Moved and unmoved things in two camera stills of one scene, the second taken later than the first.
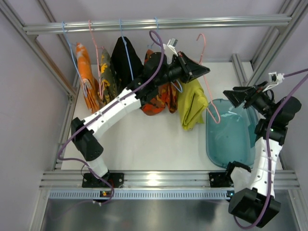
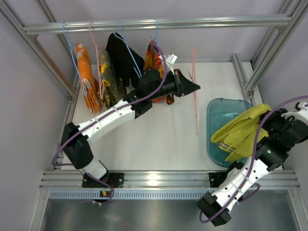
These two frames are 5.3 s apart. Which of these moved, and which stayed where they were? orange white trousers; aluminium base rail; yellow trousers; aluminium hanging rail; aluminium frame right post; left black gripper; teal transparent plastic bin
Moved: yellow trousers; left black gripper
Stayed: aluminium base rail; teal transparent plastic bin; orange white trousers; aluminium frame right post; aluminium hanging rail
